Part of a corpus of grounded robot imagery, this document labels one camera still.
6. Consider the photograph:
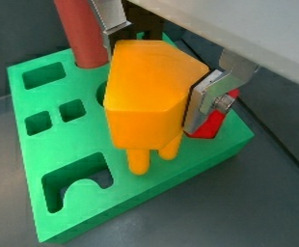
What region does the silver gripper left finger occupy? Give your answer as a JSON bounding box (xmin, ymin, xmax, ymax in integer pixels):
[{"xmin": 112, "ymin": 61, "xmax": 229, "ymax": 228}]
[{"xmin": 88, "ymin": 0, "xmax": 135, "ymax": 58}]

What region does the green shape sorting board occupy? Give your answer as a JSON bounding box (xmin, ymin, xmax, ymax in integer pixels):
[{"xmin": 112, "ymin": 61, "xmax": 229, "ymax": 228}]
[{"xmin": 6, "ymin": 31, "xmax": 257, "ymax": 244}]

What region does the pink cylinder block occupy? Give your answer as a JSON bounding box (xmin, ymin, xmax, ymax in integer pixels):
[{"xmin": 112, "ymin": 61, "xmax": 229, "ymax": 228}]
[{"xmin": 55, "ymin": 0, "xmax": 108, "ymax": 69}]

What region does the yellow three prong object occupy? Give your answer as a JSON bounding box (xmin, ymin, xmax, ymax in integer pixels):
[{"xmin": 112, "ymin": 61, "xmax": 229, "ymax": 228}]
[{"xmin": 103, "ymin": 40, "xmax": 209, "ymax": 175}]

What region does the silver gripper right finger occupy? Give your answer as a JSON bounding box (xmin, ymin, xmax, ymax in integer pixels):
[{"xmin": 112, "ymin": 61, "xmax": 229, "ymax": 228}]
[{"xmin": 183, "ymin": 49, "xmax": 259, "ymax": 134}]

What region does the red hexagonal block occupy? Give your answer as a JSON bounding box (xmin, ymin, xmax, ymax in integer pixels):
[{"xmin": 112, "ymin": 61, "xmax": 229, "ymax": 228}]
[{"xmin": 186, "ymin": 89, "xmax": 241, "ymax": 139}]

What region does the brown arch block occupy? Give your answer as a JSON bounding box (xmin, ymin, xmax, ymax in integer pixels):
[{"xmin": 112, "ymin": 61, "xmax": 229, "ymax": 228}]
[{"xmin": 122, "ymin": 0, "xmax": 164, "ymax": 40}]

